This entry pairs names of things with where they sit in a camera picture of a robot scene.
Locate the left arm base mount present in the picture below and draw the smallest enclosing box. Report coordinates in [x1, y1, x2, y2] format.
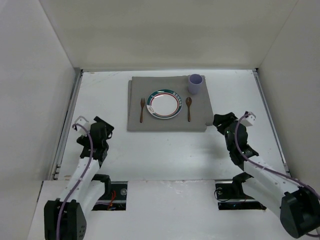
[92, 174, 128, 211]

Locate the purple cup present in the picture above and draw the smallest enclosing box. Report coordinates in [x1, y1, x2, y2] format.
[188, 74, 204, 95]

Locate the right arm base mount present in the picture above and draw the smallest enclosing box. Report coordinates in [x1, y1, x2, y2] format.
[214, 172, 267, 211]

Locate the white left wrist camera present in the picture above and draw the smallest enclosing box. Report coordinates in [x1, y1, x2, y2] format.
[72, 115, 91, 135]

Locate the right aluminium table rail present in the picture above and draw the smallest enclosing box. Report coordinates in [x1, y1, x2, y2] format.
[252, 68, 291, 177]

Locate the left aluminium table rail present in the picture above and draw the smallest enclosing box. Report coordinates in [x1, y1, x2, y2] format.
[46, 67, 83, 180]

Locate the aluminium table rail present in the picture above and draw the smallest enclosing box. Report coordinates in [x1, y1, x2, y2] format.
[252, 68, 291, 177]
[46, 67, 83, 180]

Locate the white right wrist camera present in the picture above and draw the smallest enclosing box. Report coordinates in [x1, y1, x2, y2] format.
[240, 111, 256, 127]

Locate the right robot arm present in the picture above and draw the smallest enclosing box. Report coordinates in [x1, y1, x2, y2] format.
[213, 111, 320, 239]

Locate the white plate green red rim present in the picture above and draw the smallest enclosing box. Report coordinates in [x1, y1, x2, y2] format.
[146, 89, 183, 120]

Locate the brown wooden fork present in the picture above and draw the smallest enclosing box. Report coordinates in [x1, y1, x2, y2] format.
[139, 98, 146, 123]

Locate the grey cloth placemat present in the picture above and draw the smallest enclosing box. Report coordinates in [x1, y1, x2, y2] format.
[127, 75, 214, 132]

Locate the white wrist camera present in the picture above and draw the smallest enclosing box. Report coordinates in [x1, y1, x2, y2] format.
[72, 115, 91, 135]
[240, 111, 256, 127]

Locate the brown wooden spoon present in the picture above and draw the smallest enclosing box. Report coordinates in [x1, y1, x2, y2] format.
[185, 97, 192, 122]

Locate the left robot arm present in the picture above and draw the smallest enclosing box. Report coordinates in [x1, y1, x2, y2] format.
[43, 116, 114, 240]

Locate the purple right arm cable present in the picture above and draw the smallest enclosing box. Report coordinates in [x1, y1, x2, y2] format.
[235, 113, 320, 237]

